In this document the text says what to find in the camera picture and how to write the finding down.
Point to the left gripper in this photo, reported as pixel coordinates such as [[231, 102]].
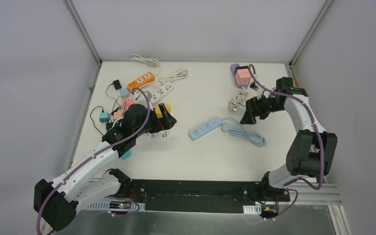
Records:
[[157, 119]]

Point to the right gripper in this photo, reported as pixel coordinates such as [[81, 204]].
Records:
[[254, 106]]

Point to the yellow white cube socket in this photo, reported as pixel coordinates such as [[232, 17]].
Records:
[[158, 111]]

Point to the white cube socket adapter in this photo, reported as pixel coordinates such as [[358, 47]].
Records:
[[161, 134]]

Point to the light blue power strip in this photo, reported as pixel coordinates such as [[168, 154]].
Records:
[[205, 128]]

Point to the pink cube socket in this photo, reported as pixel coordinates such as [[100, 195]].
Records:
[[242, 76]]

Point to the teal power strip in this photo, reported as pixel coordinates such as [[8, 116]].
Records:
[[126, 155]]

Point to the salmon pink charger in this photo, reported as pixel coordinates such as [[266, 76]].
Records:
[[117, 115]]

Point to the purple power strip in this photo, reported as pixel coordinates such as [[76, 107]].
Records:
[[232, 69]]

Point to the teal usb charger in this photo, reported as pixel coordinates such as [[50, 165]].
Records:
[[104, 117]]

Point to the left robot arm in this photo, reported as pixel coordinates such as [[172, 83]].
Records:
[[58, 201]]

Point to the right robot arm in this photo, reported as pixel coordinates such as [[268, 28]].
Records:
[[311, 153]]

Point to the pink round socket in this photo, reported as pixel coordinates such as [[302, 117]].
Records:
[[127, 103]]

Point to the white power strip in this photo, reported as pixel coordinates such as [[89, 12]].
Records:
[[161, 93]]

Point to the orange power strip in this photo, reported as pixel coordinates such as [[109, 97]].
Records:
[[145, 79]]

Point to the light blue small charger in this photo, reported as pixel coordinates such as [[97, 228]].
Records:
[[124, 92]]

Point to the small black charger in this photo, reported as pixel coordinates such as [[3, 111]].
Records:
[[117, 85]]

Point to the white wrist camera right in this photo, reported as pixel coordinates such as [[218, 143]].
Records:
[[254, 86]]

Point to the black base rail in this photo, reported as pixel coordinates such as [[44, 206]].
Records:
[[199, 196]]

